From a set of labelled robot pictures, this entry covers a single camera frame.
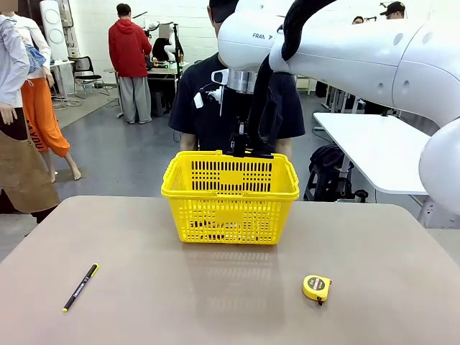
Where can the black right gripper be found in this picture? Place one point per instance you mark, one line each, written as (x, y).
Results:
(240, 125)

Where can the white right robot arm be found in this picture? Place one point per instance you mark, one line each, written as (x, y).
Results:
(359, 46)

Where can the person's right forearm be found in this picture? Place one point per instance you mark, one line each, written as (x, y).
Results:
(188, 142)

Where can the person in black t-shirt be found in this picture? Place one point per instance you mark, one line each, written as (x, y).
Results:
(208, 118)

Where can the yellow plastic shopping basket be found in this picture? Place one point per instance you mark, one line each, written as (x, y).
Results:
(230, 196)

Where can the seated person with black hair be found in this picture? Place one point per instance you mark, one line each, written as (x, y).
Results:
(161, 46)

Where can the person in red hoodie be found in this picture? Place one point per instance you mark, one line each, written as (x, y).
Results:
(127, 50)

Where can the standing person in black clothes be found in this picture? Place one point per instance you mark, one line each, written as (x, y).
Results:
(357, 19)

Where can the person in grey sweater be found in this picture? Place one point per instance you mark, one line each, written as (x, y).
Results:
(393, 8)

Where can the black backpack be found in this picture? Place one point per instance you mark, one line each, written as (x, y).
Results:
(328, 161)

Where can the grey background work table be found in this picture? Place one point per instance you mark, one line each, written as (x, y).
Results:
(161, 72)

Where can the large white table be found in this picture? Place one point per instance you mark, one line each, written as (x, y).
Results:
(366, 143)

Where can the yellow tape measure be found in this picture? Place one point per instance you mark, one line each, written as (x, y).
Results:
(316, 286)

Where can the black office chair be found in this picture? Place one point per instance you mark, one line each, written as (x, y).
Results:
(86, 64)

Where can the mannequin in orange trousers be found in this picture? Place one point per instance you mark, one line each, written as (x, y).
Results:
(39, 115)

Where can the black pen with yellow tip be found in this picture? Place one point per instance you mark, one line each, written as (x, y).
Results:
(81, 287)

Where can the white standing air conditioner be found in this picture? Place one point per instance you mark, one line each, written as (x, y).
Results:
(54, 36)

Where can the mannequin in brown apron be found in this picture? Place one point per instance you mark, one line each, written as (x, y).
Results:
(21, 172)

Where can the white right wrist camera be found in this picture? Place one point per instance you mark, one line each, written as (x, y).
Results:
(219, 76)

